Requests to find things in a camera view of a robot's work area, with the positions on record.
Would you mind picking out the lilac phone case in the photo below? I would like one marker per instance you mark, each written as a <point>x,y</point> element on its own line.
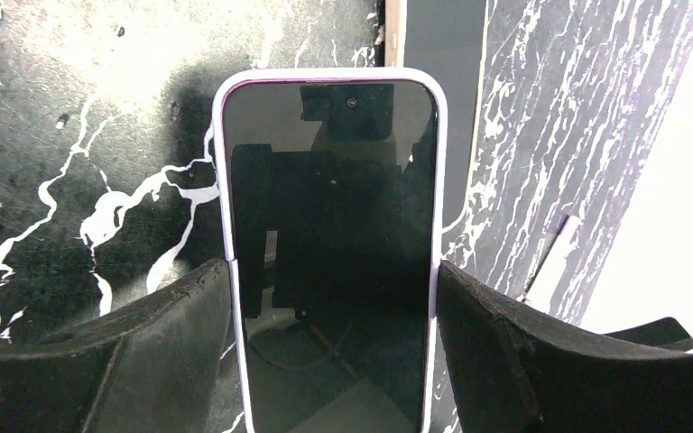
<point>227,179</point>

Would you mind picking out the purple capped pen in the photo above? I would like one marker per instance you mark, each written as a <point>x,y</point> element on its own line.
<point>547,278</point>

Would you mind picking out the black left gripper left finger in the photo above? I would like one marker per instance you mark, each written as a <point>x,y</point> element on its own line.
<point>150,366</point>

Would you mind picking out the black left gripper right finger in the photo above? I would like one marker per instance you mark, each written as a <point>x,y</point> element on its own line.
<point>515,369</point>

